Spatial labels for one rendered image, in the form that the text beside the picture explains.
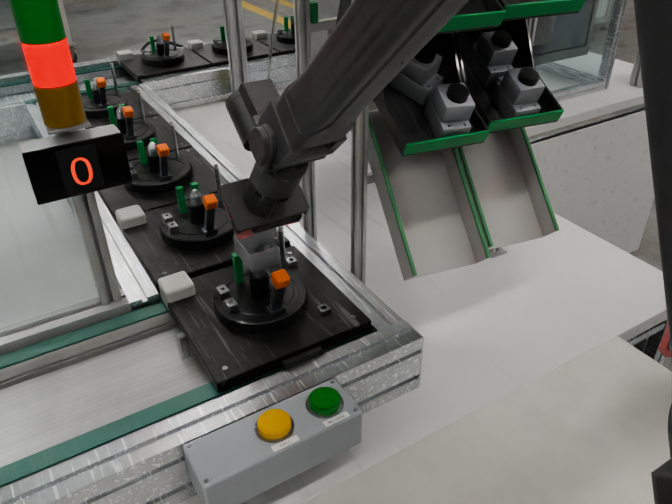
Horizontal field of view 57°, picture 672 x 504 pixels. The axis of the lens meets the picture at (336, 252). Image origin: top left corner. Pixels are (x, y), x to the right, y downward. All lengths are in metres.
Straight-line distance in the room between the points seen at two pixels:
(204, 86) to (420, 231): 1.23
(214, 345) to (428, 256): 0.35
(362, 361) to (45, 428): 0.42
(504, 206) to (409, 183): 0.18
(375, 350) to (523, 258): 0.50
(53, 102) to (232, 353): 0.39
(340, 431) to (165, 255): 0.46
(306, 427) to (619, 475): 0.41
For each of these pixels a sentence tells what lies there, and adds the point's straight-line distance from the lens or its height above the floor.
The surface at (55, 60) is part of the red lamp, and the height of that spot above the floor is 1.34.
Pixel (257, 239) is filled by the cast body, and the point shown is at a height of 1.09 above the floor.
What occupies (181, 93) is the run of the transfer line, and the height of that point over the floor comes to 0.91.
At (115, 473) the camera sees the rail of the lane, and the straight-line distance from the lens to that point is 0.77.
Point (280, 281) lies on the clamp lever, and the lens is 0.81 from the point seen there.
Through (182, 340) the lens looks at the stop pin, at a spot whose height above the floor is 0.96.
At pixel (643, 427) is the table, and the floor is 0.86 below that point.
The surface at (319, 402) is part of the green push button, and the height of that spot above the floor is 0.97.
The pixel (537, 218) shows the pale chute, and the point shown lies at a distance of 1.10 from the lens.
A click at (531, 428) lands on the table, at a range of 0.94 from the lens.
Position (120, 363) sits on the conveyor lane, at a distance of 0.97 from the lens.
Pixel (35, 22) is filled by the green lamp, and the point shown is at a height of 1.38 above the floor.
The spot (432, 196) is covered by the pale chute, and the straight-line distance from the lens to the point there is 1.00.
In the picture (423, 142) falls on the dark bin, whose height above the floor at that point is 1.21.
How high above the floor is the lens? 1.54
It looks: 33 degrees down
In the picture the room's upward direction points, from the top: 1 degrees counter-clockwise
